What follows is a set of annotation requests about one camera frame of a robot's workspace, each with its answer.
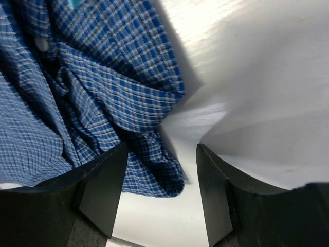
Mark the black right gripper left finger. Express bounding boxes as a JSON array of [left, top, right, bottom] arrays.
[[1, 143, 128, 246]]

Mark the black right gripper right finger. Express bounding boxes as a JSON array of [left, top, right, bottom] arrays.
[[196, 144, 328, 246]]

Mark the blue checkered long sleeve shirt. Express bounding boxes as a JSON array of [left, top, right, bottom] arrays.
[[1, 1, 185, 198]]

